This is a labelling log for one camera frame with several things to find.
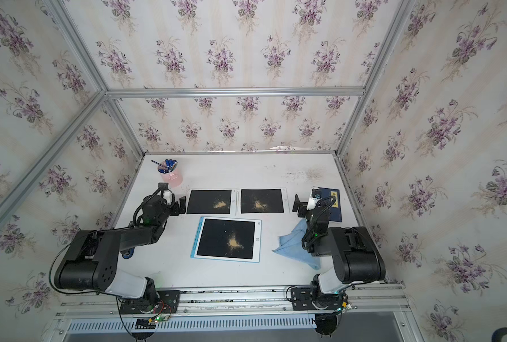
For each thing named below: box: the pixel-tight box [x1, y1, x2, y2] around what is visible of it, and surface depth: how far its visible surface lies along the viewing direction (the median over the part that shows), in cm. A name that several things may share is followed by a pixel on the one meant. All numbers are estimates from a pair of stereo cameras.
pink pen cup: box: [157, 161, 184, 189], surface depth 101 cm
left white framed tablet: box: [185, 188, 237, 216], surface depth 103 cm
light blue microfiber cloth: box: [272, 218, 322, 271], surface depth 85 cm
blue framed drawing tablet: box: [190, 215, 263, 264], surface depth 90 cm
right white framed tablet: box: [238, 187, 291, 216], surface depth 103 cm
